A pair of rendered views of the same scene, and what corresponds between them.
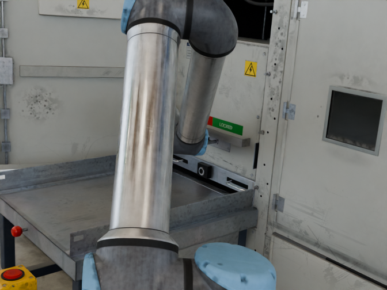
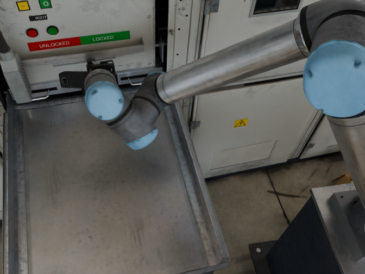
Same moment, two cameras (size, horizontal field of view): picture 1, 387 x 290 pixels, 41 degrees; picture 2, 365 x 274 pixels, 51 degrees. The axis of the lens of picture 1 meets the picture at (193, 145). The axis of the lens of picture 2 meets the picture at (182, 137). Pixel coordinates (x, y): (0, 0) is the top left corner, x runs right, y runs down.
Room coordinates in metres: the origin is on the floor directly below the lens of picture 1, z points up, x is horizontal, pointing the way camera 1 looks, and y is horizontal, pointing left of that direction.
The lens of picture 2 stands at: (1.25, 0.66, 1.94)
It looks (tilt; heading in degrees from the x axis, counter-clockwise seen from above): 55 degrees down; 292
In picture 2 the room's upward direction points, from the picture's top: 6 degrees clockwise
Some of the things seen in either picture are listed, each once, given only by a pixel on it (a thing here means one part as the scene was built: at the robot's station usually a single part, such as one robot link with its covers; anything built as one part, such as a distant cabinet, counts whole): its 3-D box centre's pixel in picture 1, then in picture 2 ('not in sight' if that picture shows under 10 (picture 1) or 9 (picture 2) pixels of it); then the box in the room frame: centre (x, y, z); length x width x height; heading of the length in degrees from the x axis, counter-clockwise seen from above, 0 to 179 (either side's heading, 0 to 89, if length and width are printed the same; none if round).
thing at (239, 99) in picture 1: (213, 105); (77, 25); (1.92, -0.06, 1.15); 0.48 x 0.01 x 0.48; 41
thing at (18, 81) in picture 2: not in sight; (16, 75); (2.03, 0.13, 1.04); 0.08 x 0.05 x 0.17; 131
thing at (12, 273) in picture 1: (12, 275); not in sight; (1.04, 0.38, 0.90); 0.04 x 0.04 x 0.02
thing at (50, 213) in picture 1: (122, 206); (106, 184); (1.67, 0.23, 0.82); 0.68 x 0.62 x 0.06; 131
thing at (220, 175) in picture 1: (211, 169); (88, 78); (1.93, -0.08, 0.89); 0.54 x 0.05 x 0.06; 41
